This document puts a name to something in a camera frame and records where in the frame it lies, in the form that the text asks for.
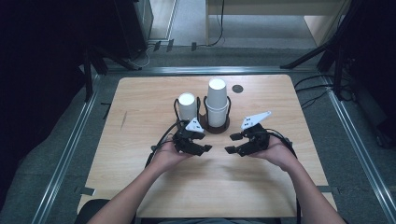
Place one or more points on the tall stack of white paper cups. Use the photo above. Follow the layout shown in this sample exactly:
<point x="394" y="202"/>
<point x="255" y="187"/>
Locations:
<point x="217" y="102"/>

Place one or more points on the person's right hand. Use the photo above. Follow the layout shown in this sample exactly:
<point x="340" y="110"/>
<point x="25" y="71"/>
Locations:
<point x="278" y="152"/>

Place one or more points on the black round table grommet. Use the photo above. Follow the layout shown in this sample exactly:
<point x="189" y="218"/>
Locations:
<point x="237" y="88"/>

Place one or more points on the short stack of white paper cups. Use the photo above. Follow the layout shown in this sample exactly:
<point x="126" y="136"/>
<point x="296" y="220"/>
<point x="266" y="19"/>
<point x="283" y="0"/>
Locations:
<point x="187" y="107"/>

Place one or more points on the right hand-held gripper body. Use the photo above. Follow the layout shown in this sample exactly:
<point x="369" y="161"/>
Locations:
<point x="258" y="140"/>

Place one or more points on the black metal stand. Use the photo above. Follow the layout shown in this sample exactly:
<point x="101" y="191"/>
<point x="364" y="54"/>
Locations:
<point x="93" y="62"/>

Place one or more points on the black tripod stand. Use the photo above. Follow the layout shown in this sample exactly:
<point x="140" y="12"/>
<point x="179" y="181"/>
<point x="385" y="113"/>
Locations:
<point x="330" y="46"/>

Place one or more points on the light wooden desk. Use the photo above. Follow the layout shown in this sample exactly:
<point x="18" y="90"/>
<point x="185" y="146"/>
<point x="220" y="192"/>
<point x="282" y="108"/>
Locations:
<point x="320" y="25"/>

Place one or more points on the dark wooden cup holder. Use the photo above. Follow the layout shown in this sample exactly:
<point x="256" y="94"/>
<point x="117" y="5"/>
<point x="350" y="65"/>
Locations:
<point x="221" y="128"/>

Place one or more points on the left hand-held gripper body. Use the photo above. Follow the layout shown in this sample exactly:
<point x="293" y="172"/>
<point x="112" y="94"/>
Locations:
<point x="183" y="140"/>

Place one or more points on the dark cabinet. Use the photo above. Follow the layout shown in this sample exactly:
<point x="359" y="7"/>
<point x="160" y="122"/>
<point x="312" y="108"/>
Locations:
<point x="130" y="25"/>

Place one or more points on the aluminium floor rail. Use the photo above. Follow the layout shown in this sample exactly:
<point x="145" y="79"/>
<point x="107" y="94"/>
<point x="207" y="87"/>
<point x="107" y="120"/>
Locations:
<point x="65" y="158"/>
<point x="361" y="149"/>

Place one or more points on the person's left hand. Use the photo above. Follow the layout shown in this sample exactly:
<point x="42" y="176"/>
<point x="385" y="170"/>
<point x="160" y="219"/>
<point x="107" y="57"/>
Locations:
<point x="168" y="157"/>

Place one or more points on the black chair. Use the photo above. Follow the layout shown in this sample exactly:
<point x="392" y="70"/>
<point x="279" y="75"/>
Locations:
<point x="88" y="211"/>

